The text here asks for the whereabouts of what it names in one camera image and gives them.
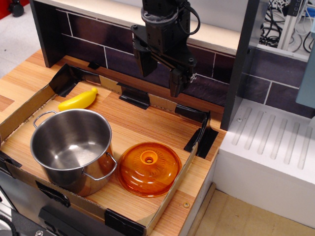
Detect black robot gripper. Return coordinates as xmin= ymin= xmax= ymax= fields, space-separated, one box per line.
xmin=130 ymin=0 xmax=197 ymax=97

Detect stainless steel pot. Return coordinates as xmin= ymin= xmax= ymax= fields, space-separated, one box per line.
xmin=30 ymin=109 xmax=118 ymax=197

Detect cardboard fence with black tape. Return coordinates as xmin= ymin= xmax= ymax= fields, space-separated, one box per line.
xmin=0 ymin=62 xmax=217 ymax=236

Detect yellow plastic banana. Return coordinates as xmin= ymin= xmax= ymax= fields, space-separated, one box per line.
xmin=58 ymin=88 xmax=98 ymax=111

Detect orange glass lid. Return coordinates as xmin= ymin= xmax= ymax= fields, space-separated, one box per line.
xmin=117 ymin=142 xmax=182 ymax=197

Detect white dish drainer sink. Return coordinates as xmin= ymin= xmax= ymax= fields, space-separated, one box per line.
xmin=213 ymin=100 xmax=315 ymax=227

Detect black caster wheel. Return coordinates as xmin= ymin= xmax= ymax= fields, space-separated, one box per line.
xmin=8 ymin=0 xmax=24 ymax=17

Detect dark grey shelf frame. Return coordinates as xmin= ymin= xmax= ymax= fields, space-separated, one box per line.
xmin=30 ymin=0 xmax=259 ymax=130

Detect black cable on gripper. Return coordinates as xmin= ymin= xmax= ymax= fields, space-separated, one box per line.
xmin=181 ymin=2 xmax=201 ymax=35

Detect tangled cables in background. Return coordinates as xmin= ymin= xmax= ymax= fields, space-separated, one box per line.
xmin=259 ymin=0 xmax=315 ymax=53

